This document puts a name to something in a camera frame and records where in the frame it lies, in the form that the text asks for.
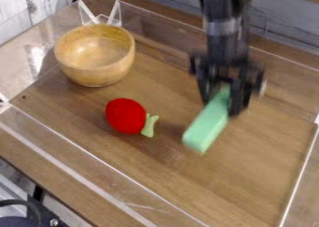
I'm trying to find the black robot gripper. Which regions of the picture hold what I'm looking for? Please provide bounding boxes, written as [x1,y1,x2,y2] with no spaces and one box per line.
[190,35,266,116]

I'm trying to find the green rectangular block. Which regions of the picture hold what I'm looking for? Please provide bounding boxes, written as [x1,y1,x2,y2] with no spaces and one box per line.
[182,86,232,153]

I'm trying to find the brown wooden bowl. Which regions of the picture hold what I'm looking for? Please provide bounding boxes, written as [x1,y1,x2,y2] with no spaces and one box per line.
[54,24,137,87]

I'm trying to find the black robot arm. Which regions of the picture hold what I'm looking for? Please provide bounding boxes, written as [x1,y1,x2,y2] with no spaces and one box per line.
[190,0,266,116]

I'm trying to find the red plush tomato toy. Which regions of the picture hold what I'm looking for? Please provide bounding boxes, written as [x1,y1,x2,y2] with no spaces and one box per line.
[105,98,161,137]

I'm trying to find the clear acrylic tray barrier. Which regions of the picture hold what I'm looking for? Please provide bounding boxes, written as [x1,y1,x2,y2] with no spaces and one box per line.
[0,1,319,227]

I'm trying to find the black clamp under table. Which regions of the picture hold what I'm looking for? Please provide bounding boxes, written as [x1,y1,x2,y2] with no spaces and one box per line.
[29,186,70,227]

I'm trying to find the black cable loop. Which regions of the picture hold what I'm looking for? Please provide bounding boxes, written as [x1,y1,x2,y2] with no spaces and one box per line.
[0,198,43,227]

